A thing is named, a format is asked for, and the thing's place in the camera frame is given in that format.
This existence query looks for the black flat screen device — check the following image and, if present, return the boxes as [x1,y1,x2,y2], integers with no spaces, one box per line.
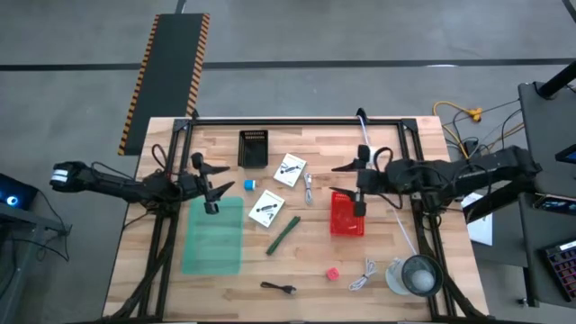
[533,192,576,216]

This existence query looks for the black hazard-striped floor mat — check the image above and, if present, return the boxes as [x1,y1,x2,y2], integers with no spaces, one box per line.
[117,12,212,157]

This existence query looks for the black monitor pole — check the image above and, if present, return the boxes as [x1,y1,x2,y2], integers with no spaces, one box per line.
[537,60,576,99]

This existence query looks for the white Acer card reader box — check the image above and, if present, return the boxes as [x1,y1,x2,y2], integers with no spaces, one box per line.
[247,189,286,229]
[273,152,308,188]

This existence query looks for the clear glass cup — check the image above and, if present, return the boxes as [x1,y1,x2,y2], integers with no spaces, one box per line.
[384,254,446,298]

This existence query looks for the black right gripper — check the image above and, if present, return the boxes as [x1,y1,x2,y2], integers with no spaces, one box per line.
[328,143,393,219]

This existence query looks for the yellow extension cable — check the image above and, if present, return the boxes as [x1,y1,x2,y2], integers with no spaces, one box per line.
[432,100,526,158]

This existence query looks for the large black monitor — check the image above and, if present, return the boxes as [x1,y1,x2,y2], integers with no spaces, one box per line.
[555,143,576,166]

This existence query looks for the black USB cable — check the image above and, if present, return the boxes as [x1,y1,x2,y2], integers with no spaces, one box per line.
[259,281,298,296]

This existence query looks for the black desk with keyboard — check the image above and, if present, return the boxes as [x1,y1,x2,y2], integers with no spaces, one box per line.
[463,170,576,311]

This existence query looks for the green stick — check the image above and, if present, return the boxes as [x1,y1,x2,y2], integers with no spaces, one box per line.
[265,215,302,257]

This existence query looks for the black plastic basket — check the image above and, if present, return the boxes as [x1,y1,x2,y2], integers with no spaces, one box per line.
[237,129,270,169]

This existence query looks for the white USB cable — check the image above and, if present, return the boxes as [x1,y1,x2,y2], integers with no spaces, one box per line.
[347,256,378,293]
[302,172,315,206]

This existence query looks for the black keyboard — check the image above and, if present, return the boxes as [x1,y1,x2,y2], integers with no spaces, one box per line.
[542,238,576,302]

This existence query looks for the black power brick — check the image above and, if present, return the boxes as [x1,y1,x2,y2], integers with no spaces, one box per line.
[463,139,485,158]

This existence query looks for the white paper sheet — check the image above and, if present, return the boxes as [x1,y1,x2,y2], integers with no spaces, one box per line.
[461,192,494,247]

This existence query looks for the white lamp cord with switch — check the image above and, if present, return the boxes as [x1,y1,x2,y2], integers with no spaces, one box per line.
[357,114,419,257]

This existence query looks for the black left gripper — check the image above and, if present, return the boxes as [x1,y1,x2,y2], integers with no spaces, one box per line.
[176,151,236,216]

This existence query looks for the green translucent plastic bin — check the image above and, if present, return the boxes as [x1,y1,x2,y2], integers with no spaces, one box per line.
[181,195,245,276]

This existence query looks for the red plastic basket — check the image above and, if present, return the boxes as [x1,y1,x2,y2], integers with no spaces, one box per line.
[329,191,366,238]

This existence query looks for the grey metal stand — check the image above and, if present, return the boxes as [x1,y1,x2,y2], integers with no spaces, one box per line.
[0,206,73,324]

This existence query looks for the black computer with blue light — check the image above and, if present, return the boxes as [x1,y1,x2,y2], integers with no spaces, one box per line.
[0,173,40,211]

